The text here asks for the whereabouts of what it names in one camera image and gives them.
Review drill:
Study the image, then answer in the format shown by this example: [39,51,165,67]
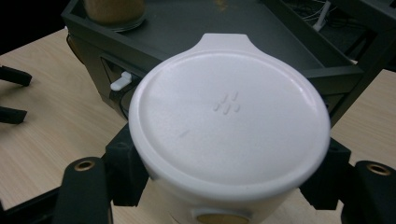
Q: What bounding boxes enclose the clear jar brown contents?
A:
[82,0,148,34]

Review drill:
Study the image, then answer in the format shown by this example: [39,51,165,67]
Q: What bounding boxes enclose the white cable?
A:
[312,0,332,33]

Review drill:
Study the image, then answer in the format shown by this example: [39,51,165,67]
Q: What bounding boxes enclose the dark grey tray box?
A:
[61,0,396,127]

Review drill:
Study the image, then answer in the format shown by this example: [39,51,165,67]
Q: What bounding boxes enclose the white plastic tab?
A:
[109,71,134,92]

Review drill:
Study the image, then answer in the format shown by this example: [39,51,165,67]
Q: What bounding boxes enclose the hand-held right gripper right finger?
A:
[298,137,355,211]

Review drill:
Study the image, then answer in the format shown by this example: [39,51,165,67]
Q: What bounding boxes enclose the white lidded jar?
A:
[127,32,332,224]

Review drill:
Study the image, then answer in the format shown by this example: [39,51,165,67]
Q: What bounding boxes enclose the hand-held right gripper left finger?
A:
[105,123,150,208]

